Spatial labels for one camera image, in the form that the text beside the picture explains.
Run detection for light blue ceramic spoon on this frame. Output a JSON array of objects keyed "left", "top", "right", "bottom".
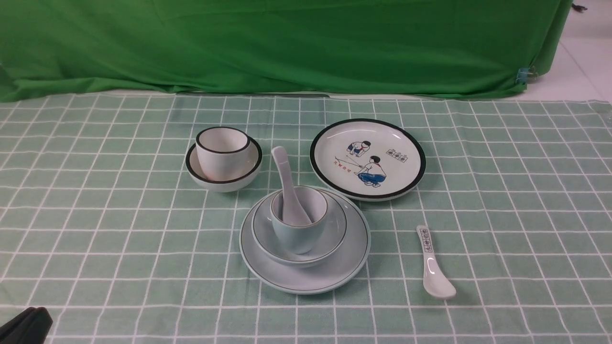
[{"left": 271, "top": 146, "right": 312, "bottom": 227}]

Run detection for white black-rimmed cup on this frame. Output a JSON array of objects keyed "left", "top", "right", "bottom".
[{"left": 196, "top": 127, "right": 251, "bottom": 182}]

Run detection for black-rimmed plate with cartoon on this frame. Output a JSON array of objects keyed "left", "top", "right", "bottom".
[{"left": 309, "top": 119, "right": 426, "bottom": 201}]

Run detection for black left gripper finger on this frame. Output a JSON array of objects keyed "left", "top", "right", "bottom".
[{"left": 0, "top": 307, "right": 53, "bottom": 344}]

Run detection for large light blue plate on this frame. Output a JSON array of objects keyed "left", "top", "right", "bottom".
[{"left": 239, "top": 190, "right": 372, "bottom": 295}]

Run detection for white spoon with characters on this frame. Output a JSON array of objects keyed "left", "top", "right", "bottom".
[{"left": 416, "top": 225, "right": 457, "bottom": 299}]

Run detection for light blue ceramic cup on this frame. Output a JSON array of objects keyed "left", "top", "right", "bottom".
[{"left": 270, "top": 185, "right": 331, "bottom": 254}]

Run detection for green backdrop cloth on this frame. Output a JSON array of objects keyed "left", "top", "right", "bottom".
[{"left": 1, "top": 0, "right": 572, "bottom": 102}]

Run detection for light blue shallow bowl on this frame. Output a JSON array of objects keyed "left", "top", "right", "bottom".
[{"left": 251, "top": 190, "right": 347, "bottom": 268}]

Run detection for blue backdrop clip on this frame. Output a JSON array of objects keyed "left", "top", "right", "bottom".
[{"left": 514, "top": 66, "right": 539, "bottom": 85}]

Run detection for white black-rimmed bowl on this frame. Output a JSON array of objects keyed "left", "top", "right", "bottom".
[{"left": 185, "top": 137, "right": 263, "bottom": 193}]

